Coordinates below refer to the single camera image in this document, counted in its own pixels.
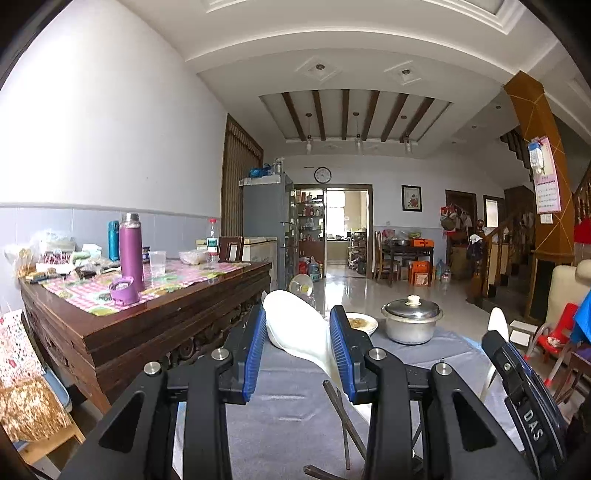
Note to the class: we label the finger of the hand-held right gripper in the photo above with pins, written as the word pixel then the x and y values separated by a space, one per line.
pixel 526 415

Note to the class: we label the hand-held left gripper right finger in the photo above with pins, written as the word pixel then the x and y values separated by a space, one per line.
pixel 342 360

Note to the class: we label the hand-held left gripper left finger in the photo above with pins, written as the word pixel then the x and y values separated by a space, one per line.
pixel 256 360

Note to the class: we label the bunch of dark chopsticks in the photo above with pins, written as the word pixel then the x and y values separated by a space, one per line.
pixel 333 399

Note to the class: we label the white ceramic spoon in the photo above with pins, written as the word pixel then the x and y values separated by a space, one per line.
pixel 300 323
pixel 498 323

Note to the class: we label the plate of food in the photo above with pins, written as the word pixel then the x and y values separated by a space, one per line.
pixel 364 323

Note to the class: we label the grey tablecloth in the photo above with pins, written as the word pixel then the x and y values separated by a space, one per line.
pixel 286 415

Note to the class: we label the metal cooking pot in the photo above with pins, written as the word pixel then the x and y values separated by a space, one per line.
pixel 411 330

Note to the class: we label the white electric fan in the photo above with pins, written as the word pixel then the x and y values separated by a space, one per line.
pixel 301 287

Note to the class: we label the metal pot lid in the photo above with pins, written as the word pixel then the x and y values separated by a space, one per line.
pixel 412 308

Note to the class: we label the red plastic chair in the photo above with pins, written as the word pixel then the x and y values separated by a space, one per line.
pixel 556 332

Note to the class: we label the blue water jug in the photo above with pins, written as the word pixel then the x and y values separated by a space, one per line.
pixel 314 273

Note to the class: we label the white chest freezer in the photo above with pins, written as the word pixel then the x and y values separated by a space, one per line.
pixel 261 254

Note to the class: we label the slatted wooden chair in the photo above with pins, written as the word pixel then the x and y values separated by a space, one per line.
pixel 385 258

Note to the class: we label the dark wooden chair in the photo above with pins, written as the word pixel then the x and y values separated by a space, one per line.
pixel 231 249

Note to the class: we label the orange cardboard box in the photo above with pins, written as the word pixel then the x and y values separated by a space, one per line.
pixel 419 273

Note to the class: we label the carved wooden sideboard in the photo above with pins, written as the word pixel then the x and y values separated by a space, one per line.
pixel 138 341

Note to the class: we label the bowl of snacks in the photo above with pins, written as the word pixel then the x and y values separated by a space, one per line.
pixel 193 257

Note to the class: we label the red-capped water bottle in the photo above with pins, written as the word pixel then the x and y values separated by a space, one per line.
pixel 212 244

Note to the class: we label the dark wooden dining table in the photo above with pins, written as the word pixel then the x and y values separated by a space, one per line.
pixel 408 254

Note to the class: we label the clear water jug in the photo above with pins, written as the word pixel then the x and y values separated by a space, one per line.
pixel 443 272

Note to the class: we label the cream upholstered chair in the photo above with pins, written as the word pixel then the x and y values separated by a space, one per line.
pixel 565 286

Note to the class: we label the clear plastic cup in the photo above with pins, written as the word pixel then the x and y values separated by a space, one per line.
pixel 157 265

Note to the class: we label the flat orange box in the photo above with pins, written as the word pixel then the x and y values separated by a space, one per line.
pixel 422 242

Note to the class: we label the grey refrigerator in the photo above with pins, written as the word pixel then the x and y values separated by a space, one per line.
pixel 265 212

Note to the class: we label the purple thermos lid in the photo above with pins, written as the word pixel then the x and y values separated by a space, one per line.
pixel 124 291

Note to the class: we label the purple thermos bottle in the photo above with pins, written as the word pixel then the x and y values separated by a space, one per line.
pixel 131 254

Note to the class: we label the wooden stair railing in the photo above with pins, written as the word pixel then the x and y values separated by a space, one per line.
pixel 498 249

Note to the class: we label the pink checkered table mat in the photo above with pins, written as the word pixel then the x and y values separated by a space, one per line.
pixel 92 290

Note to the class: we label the teal thermos bottle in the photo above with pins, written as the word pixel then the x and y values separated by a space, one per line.
pixel 113 240

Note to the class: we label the blue plastic bag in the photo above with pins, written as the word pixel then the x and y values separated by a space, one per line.
pixel 261 171

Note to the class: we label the pendant light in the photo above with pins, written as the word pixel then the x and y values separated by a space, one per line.
pixel 308 144
pixel 407 146
pixel 358 144

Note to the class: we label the pile of snack packets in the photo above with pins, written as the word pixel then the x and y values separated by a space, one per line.
pixel 51 263

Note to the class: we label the floral printed bag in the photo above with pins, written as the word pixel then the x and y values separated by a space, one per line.
pixel 27 383

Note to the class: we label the orange wooden pillar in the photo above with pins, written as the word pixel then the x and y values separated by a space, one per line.
pixel 535 115

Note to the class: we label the framed wall picture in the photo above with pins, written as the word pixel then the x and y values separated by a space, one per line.
pixel 411 198

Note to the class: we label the round wall clock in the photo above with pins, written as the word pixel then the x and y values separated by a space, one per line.
pixel 322 175

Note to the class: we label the wall calendar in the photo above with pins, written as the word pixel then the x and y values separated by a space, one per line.
pixel 548 184

